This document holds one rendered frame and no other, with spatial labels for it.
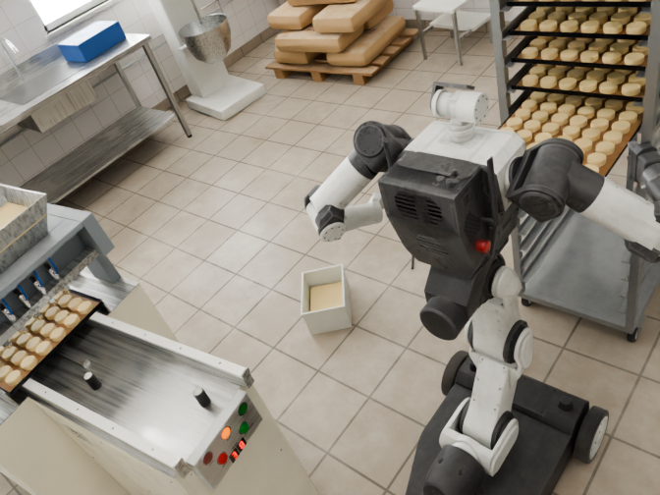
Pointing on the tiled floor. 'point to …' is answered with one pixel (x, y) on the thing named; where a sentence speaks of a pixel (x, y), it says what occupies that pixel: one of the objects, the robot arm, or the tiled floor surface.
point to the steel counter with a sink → (105, 150)
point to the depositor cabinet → (62, 476)
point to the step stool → (466, 21)
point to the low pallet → (347, 66)
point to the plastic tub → (325, 300)
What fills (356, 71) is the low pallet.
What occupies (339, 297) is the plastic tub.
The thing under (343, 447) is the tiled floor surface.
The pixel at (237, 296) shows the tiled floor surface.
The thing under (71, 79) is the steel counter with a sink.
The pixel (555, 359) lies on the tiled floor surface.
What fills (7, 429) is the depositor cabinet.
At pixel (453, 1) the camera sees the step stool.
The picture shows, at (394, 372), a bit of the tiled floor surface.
